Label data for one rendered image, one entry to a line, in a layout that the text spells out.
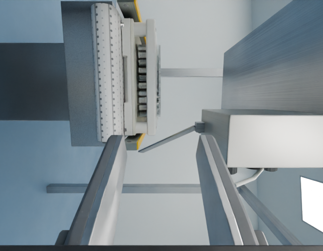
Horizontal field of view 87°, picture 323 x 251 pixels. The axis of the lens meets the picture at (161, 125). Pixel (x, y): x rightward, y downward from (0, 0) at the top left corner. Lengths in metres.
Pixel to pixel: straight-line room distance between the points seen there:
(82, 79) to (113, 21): 0.12
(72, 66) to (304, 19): 0.52
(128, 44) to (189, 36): 3.75
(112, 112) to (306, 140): 0.37
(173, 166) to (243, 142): 3.23
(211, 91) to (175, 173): 1.85
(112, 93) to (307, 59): 0.43
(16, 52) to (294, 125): 0.65
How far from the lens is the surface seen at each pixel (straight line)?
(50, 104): 0.54
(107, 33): 0.37
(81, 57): 0.40
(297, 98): 0.53
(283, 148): 0.40
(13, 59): 0.60
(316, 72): 0.50
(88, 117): 0.39
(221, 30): 4.35
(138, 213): 3.85
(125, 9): 0.41
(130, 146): 0.35
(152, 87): 0.38
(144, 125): 0.39
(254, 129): 0.37
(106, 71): 0.35
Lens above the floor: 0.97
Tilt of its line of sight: level
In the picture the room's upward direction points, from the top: 90 degrees clockwise
